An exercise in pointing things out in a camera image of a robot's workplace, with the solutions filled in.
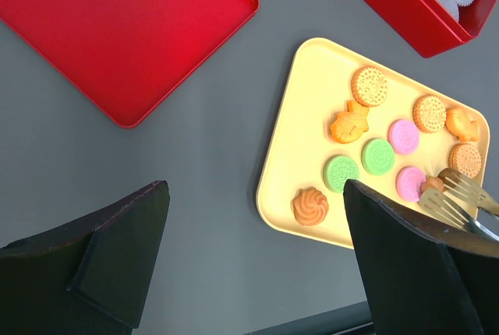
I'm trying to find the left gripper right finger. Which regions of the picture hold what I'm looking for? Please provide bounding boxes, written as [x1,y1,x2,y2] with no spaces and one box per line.
[343,180,498,334]

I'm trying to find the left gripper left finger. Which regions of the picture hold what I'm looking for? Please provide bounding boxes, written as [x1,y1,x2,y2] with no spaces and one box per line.
[1,181,170,334]

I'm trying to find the metal serving tongs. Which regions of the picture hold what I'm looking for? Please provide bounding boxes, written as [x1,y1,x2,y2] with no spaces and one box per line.
[419,167,498,242]

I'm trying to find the orange swirl cookie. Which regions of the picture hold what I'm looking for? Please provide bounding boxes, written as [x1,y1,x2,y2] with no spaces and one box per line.
[292,187,329,226]
[420,176,445,193]

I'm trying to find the pink round cookie lower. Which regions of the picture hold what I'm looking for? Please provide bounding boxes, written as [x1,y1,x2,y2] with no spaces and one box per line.
[395,166,426,203]

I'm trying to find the pink round cookie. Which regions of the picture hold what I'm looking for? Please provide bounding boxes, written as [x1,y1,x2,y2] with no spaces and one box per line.
[395,166,426,203]
[388,119,419,155]

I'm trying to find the tan round cookie right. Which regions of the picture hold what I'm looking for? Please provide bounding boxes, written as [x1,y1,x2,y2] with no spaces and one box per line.
[448,143,482,178]

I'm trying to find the tan round cookie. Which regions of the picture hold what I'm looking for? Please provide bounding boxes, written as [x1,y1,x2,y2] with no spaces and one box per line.
[412,95,447,133]
[448,143,482,178]
[351,66,388,108]

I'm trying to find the green round cookie right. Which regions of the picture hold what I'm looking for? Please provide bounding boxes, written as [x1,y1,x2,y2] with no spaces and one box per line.
[361,138,395,175]

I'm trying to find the green round cookie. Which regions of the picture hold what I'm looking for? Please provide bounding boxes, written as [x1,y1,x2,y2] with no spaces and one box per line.
[361,138,395,175]
[323,155,359,193]

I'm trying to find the green round cookie left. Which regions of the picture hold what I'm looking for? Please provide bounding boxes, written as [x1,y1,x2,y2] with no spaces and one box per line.
[323,155,359,193]

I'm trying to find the pink round cookie upper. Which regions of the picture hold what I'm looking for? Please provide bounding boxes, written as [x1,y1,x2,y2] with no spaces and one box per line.
[388,119,419,155]

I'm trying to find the orange fish cookie right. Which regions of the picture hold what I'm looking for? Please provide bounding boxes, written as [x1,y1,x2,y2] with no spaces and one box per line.
[445,108,479,143]

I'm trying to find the orange fish cookie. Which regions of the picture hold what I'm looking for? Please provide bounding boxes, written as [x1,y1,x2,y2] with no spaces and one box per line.
[445,108,479,143]
[330,100,370,144]

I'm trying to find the tan round cookie middle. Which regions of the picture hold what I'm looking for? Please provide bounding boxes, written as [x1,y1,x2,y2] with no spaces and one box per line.
[412,95,447,133]

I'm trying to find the orange fish cookie left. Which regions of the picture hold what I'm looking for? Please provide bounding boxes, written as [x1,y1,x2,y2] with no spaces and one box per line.
[330,100,370,144]

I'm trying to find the yellow tray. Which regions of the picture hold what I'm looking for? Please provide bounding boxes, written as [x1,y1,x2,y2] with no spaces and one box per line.
[255,37,491,250]

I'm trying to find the tan round cookie top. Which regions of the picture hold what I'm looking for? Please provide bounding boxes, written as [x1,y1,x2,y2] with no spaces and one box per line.
[351,66,388,108]

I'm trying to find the red flat lid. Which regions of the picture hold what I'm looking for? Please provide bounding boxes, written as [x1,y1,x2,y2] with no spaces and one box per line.
[1,0,260,128]

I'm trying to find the red compartment box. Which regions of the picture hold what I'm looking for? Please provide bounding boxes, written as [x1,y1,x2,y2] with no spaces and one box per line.
[364,0,498,58]

